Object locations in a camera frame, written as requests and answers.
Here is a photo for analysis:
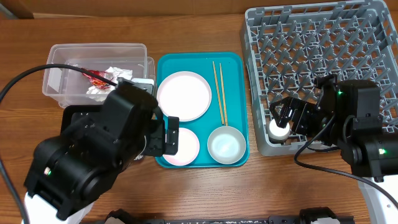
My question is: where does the small pink plate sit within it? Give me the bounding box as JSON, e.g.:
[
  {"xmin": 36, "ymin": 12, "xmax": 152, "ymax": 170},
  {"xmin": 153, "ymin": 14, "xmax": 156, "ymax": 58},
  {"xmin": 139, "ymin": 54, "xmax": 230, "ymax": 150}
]
[{"xmin": 163, "ymin": 128, "xmax": 200, "ymax": 166}]

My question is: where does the small white cup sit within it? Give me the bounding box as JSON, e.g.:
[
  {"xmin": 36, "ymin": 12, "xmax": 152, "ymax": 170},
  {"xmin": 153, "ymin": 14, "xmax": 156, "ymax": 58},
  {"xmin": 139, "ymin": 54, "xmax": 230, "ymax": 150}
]
[{"xmin": 267, "ymin": 119, "xmax": 290, "ymax": 144}]

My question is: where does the large white plate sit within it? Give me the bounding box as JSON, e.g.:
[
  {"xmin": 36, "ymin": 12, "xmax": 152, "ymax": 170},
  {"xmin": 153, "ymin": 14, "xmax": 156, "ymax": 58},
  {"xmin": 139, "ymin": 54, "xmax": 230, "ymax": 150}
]
[{"xmin": 156, "ymin": 71, "xmax": 212, "ymax": 122}]

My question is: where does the white napkin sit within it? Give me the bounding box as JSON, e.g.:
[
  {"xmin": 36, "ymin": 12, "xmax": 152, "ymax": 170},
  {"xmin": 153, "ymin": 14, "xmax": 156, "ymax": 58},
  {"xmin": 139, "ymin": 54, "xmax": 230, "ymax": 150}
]
[{"xmin": 84, "ymin": 67, "xmax": 132, "ymax": 102}]

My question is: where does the red snack wrapper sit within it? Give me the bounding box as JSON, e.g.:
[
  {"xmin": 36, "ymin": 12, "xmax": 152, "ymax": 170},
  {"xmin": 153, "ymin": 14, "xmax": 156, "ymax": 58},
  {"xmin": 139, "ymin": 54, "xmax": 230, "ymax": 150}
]
[{"xmin": 80, "ymin": 67, "xmax": 116, "ymax": 91}]

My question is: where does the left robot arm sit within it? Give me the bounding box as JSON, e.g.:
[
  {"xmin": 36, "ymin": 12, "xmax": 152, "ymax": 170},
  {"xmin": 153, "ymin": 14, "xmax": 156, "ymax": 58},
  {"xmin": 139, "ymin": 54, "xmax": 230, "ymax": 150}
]
[{"xmin": 24, "ymin": 79, "xmax": 179, "ymax": 223}]

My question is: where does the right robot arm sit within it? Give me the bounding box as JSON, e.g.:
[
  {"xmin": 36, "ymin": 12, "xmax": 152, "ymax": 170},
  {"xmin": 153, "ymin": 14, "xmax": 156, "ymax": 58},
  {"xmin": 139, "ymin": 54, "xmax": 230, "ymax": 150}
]
[{"xmin": 269, "ymin": 74, "xmax": 397, "ymax": 223}]

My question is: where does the grey dishwasher rack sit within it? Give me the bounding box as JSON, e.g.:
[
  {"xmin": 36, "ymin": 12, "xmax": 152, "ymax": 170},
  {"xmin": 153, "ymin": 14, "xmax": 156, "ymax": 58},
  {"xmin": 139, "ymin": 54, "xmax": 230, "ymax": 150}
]
[{"xmin": 241, "ymin": 1, "xmax": 397, "ymax": 156}]

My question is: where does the teal serving tray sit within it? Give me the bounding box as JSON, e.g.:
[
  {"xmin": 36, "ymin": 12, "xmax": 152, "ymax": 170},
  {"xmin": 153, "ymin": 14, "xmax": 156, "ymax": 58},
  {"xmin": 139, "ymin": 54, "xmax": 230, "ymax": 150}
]
[{"xmin": 156, "ymin": 52, "xmax": 250, "ymax": 168}]

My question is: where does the black plastic tray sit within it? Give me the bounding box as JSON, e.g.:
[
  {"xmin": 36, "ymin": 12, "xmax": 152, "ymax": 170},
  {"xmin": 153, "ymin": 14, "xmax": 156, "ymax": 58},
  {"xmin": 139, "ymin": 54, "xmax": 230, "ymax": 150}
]
[{"xmin": 57, "ymin": 104, "xmax": 147, "ymax": 162}]

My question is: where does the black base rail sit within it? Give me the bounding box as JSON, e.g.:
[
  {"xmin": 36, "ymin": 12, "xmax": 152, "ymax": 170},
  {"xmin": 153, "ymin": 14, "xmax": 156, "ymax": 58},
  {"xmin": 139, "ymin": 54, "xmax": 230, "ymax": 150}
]
[{"xmin": 80, "ymin": 207, "xmax": 355, "ymax": 224}]

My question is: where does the right black cable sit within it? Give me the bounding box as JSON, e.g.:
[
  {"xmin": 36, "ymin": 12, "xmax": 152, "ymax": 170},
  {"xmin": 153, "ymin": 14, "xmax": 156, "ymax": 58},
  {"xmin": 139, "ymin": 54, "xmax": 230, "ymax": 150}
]
[{"xmin": 294, "ymin": 114, "xmax": 398, "ymax": 209}]

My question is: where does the black cable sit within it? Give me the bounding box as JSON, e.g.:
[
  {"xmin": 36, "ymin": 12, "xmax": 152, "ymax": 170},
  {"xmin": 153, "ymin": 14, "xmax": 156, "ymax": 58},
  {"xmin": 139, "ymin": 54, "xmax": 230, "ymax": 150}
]
[
  {"xmin": 0, "ymin": 63, "xmax": 119, "ymax": 224},
  {"xmin": 294, "ymin": 114, "xmax": 398, "ymax": 209}
]

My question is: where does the left black cable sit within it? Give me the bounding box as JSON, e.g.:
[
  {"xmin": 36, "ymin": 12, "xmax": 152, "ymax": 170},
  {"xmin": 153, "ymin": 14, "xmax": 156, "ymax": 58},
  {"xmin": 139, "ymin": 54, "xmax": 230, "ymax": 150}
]
[{"xmin": 0, "ymin": 63, "xmax": 119, "ymax": 224}]

